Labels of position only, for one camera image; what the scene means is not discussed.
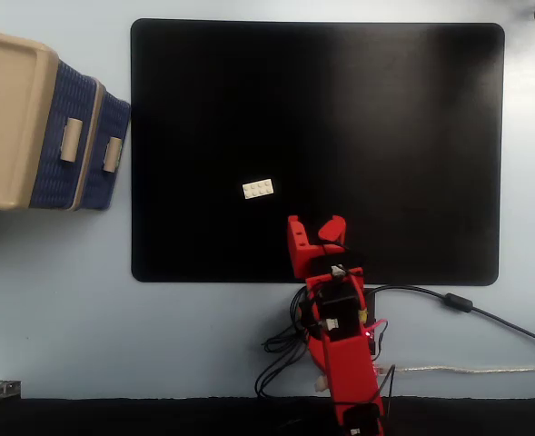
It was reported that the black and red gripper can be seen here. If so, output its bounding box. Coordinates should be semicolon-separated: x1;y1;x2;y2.
287;214;367;279

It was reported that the white toy brick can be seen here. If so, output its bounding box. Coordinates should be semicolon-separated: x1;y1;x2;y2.
242;178;276;201

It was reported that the blue drawer with banded handle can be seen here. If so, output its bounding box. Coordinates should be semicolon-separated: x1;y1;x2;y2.
81;89;132;212

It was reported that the beige plastic drawer cabinet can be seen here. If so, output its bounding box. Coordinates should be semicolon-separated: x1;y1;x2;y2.
0;28;108;213

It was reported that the black rectangular mat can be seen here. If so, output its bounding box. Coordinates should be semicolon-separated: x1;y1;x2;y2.
130;17;506;286

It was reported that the black backdrop cloth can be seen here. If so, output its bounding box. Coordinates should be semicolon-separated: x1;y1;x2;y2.
0;397;535;436

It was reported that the thin red wire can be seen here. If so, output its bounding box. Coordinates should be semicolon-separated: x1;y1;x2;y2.
362;318;389;342

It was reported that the thin black cable bundle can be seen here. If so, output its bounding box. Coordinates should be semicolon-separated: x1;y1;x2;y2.
254;285;322;399

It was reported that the black power cable with ferrite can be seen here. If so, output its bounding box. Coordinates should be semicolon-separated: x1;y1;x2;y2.
364;284;535;353

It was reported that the silver braided USB cable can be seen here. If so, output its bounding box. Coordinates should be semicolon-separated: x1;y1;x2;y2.
375;364;535;376

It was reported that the blue woven-pattern drawer plain handle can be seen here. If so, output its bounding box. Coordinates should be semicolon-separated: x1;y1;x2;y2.
28;60;102;211

